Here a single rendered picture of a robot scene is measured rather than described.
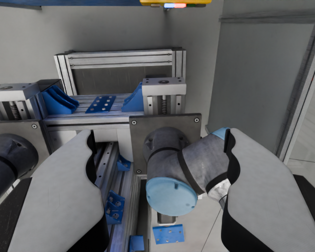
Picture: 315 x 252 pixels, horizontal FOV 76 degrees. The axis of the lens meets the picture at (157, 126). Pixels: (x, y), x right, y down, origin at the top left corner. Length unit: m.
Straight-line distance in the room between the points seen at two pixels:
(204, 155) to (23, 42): 1.62
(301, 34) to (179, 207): 0.64
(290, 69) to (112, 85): 1.06
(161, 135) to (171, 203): 0.20
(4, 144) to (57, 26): 1.15
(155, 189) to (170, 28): 1.30
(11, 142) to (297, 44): 0.94
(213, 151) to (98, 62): 1.12
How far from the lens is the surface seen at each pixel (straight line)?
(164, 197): 0.48
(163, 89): 0.63
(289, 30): 0.88
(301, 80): 0.78
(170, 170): 0.48
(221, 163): 0.44
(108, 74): 1.45
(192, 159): 0.46
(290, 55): 0.84
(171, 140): 0.58
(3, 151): 0.73
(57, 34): 1.73
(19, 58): 1.90
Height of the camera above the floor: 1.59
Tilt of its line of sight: 63 degrees down
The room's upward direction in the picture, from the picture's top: 178 degrees clockwise
